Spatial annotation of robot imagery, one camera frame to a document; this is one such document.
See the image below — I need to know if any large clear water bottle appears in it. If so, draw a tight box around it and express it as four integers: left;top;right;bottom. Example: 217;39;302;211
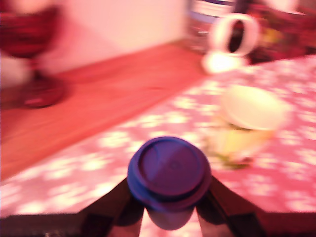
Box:
186;0;237;54

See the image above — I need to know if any blue coffee capsule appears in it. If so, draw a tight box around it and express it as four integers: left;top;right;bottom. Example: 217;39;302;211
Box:
127;136;212;231

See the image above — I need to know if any red glass goblet bowl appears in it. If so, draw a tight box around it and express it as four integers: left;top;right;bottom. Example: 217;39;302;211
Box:
0;4;69;109

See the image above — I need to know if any small white round camera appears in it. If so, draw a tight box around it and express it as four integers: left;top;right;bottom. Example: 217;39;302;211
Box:
201;12;261;74

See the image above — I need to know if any floral tissue box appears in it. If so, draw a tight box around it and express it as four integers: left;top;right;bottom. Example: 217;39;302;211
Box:
243;2;316;65

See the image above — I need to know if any yellow cartoon mug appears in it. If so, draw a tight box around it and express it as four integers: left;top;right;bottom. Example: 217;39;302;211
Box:
204;84;293;171

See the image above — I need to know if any paw-print cloth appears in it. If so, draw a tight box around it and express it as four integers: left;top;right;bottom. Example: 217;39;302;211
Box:
0;55;316;237

